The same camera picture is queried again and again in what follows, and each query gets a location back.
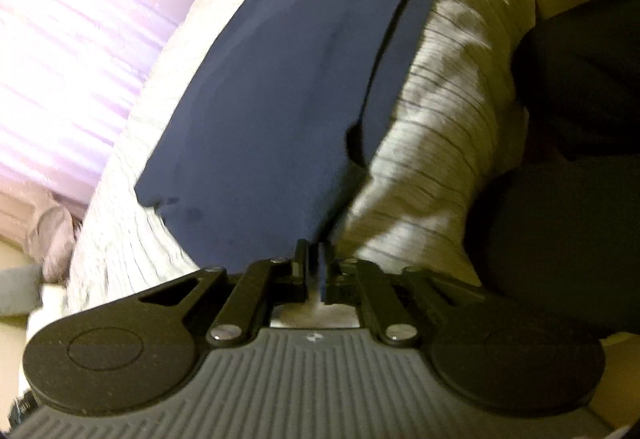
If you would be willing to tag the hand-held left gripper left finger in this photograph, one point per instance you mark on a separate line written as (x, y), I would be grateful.
(301, 269)

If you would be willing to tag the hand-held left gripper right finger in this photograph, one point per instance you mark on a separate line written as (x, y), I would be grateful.
(329, 274)

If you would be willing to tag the navy blue garment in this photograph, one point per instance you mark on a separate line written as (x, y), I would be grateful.
(280, 94)

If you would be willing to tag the pile of dark clothes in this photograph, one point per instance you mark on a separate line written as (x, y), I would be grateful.
(565, 229)

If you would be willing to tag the grey pillow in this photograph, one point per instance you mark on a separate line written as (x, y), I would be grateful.
(17, 289)

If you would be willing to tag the pink curtain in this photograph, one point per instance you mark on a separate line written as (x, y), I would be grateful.
(75, 44)

